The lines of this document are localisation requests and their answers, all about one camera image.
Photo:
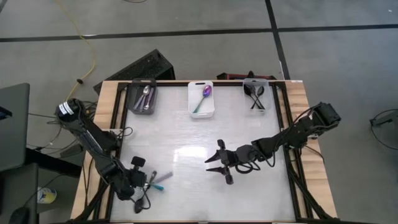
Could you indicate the grey plastic bin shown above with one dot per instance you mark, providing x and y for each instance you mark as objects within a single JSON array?
[{"x": 132, "y": 99}]

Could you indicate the black computer mouse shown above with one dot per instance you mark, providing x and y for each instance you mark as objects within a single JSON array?
[{"x": 19, "y": 216}]

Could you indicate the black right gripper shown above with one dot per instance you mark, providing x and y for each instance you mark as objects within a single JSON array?
[{"x": 239, "y": 155}]

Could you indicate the grey laptop lid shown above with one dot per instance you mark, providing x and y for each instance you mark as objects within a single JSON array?
[{"x": 14, "y": 140}]

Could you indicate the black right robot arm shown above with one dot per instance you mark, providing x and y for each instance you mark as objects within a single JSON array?
[{"x": 292, "y": 133}]

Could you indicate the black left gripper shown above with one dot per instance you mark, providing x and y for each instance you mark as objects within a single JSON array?
[{"x": 136, "y": 182}]

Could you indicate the iridescent rainbow spoon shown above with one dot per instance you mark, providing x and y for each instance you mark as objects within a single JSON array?
[
  {"x": 158, "y": 187},
  {"x": 207, "y": 91}
]

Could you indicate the black perforated crate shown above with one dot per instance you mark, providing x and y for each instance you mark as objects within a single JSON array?
[{"x": 140, "y": 68}]

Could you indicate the silver spoon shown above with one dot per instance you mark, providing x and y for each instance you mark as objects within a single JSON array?
[
  {"x": 140, "y": 105},
  {"x": 149, "y": 101},
  {"x": 146, "y": 90},
  {"x": 164, "y": 177}
]

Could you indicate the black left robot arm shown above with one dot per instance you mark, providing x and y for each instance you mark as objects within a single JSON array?
[{"x": 93, "y": 140}]

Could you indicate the dark grey desk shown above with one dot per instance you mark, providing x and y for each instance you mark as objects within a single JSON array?
[{"x": 18, "y": 186}]

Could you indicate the black spoon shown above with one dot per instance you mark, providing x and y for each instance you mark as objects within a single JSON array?
[
  {"x": 247, "y": 89},
  {"x": 260, "y": 90},
  {"x": 152, "y": 176},
  {"x": 253, "y": 91}
]

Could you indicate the black base beam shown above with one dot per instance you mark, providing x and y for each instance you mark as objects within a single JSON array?
[{"x": 56, "y": 163}]

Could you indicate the white yellow roll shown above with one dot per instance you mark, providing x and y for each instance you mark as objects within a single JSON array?
[{"x": 46, "y": 196}]

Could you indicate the blue black object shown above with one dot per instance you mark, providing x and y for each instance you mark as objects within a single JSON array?
[{"x": 4, "y": 114}]

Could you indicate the red black tool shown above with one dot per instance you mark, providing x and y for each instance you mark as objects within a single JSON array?
[{"x": 242, "y": 75}]

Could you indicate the clear plastic bin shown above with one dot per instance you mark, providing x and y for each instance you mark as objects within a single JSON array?
[{"x": 255, "y": 104}]

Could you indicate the white plastic bin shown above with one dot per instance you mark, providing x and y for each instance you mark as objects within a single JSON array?
[{"x": 200, "y": 105}]

